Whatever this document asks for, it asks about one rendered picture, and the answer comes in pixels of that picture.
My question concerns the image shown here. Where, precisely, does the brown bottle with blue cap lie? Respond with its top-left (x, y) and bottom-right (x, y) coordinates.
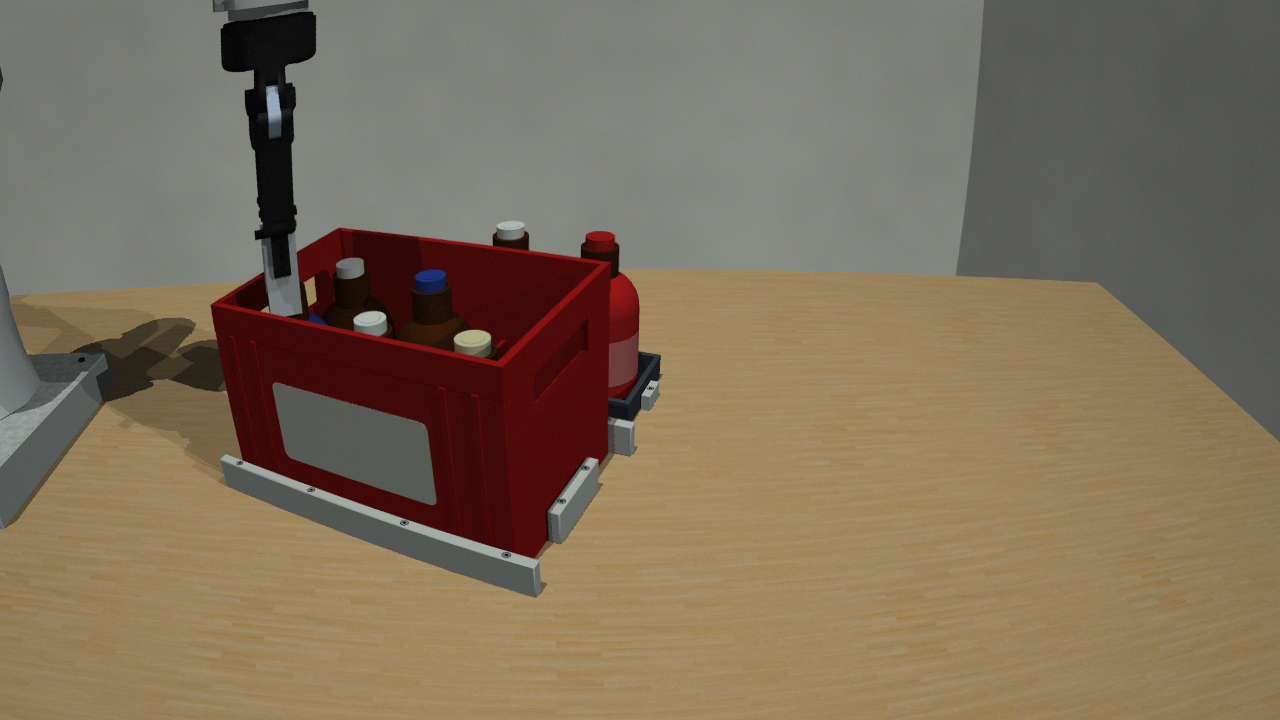
top-left (396, 270), bottom-right (472, 351)

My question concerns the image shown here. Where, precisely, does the blue bottle with light blue label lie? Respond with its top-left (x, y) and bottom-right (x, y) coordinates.
top-left (266, 282), bottom-right (328, 325)

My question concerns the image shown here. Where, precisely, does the brown bottle with white cap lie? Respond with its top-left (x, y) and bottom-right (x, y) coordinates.
top-left (323, 258), bottom-right (396, 340)
top-left (351, 311), bottom-right (393, 340)

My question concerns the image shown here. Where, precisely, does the brown glass bottle with cream cap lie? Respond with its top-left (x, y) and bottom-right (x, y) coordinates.
top-left (451, 331), bottom-right (498, 361)

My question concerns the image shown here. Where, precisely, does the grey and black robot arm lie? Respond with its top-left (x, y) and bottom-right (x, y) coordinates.
top-left (0, 0), bottom-right (308, 420)

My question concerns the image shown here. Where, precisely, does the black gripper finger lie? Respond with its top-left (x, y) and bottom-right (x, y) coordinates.
top-left (244, 83), bottom-right (297, 293)
top-left (246, 85), bottom-right (302, 316)

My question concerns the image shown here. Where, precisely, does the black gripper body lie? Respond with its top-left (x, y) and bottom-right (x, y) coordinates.
top-left (221, 12), bottom-right (316, 118)

